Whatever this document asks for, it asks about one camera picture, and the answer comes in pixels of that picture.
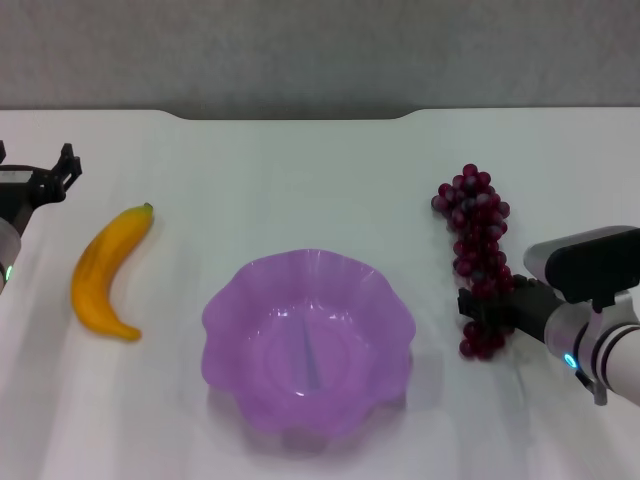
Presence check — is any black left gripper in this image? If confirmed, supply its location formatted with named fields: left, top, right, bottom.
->
left=0, top=140, right=83, bottom=234

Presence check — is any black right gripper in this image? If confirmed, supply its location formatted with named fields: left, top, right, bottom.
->
left=456, top=274, right=567, bottom=347

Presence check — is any dark red grape bunch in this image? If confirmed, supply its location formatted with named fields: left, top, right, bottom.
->
left=431, top=163, right=521, bottom=361

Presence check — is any yellow banana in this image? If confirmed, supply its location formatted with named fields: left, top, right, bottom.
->
left=70, top=201, right=155, bottom=344

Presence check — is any purple scalloped plastic bowl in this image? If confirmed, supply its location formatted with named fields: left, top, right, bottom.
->
left=201, top=248, right=417, bottom=445

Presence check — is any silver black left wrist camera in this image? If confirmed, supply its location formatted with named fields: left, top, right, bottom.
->
left=0, top=165, right=33, bottom=186

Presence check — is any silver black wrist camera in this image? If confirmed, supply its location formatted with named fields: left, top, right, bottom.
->
left=0, top=165, right=33, bottom=186
left=522, top=225, right=640, bottom=314

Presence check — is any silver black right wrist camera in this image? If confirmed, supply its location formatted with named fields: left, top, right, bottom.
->
left=522, top=225, right=640, bottom=314

